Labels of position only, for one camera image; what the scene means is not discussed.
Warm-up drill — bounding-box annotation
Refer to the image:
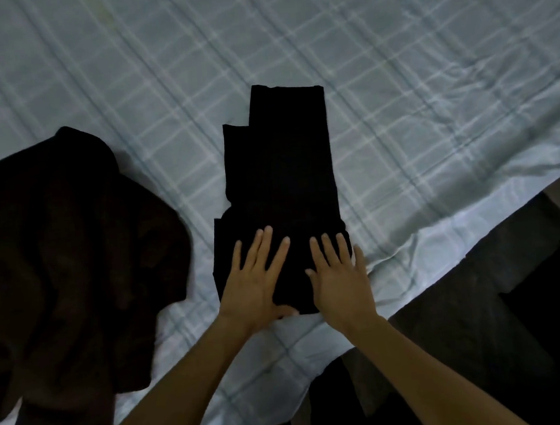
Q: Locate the person's left hand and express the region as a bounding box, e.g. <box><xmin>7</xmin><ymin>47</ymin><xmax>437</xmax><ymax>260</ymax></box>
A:
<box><xmin>212</xmin><ymin>224</ymin><xmax>300</xmax><ymax>339</ymax></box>

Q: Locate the person's right hand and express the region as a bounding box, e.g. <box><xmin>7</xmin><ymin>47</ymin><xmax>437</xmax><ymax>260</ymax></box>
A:
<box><xmin>303</xmin><ymin>230</ymin><xmax>382</xmax><ymax>337</ymax></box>

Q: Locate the bed with pale checked sheet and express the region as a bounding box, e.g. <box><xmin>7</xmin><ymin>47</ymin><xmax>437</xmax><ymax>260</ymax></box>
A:
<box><xmin>0</xmin><ymin>0</ymin><xmax>560</xmax><ymax>425</ymax></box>

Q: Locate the person's right forearm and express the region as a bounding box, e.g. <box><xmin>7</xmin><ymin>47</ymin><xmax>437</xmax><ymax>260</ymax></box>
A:
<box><xmin>346</xmin><ymin>302</ymin><xmax>531</xmax><ymax>425</ymax></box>

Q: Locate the person's left forearm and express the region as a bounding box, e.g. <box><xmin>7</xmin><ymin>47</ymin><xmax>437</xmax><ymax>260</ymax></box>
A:
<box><xmin>81</xmin><ymin>313</ymin><xmax>261</xmax><ymax>425</ymax></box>

